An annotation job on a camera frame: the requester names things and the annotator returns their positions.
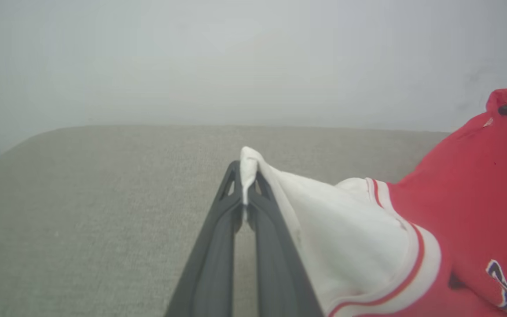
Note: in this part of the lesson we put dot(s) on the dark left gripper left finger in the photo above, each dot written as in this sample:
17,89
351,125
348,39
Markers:
211,264

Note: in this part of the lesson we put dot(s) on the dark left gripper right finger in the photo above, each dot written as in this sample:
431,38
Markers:
280,273

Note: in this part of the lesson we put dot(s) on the red and white jersey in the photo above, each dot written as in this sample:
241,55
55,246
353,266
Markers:
456,211

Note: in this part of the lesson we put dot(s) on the grey fabric sofa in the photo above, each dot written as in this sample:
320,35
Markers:
104,211

